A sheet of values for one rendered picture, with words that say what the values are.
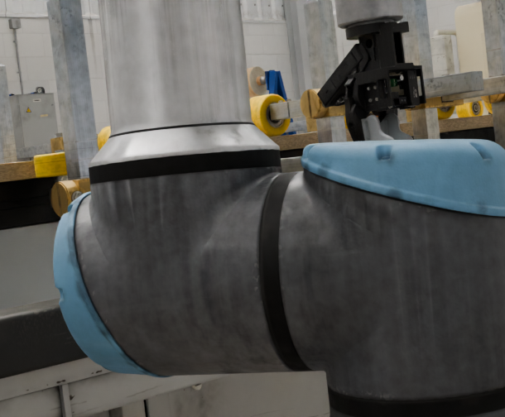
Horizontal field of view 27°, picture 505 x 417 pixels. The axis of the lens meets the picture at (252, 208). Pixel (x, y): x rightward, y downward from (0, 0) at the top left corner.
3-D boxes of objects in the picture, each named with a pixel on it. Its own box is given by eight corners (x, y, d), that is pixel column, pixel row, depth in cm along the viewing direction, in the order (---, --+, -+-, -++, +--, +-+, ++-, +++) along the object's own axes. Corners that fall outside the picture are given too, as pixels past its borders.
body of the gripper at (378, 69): (390, 111, 136) (379, 19, 135) (343, 119, 142) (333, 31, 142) (428, 107, 141) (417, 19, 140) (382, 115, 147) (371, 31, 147)
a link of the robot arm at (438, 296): (526, 398, 66) (498, 122, 65) (273, 403, 72) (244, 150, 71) (546, 347, 80) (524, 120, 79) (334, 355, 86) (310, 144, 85)
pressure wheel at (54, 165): (98, 219, 164) (89, 146, 163) (89, 223, 156) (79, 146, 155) (48, 225, 164) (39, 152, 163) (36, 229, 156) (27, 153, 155)
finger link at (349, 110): (358, 149, 140) (349, 84, 140) (349, 150, 141) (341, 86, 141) (381, 146, 143) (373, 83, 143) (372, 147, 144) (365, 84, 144)
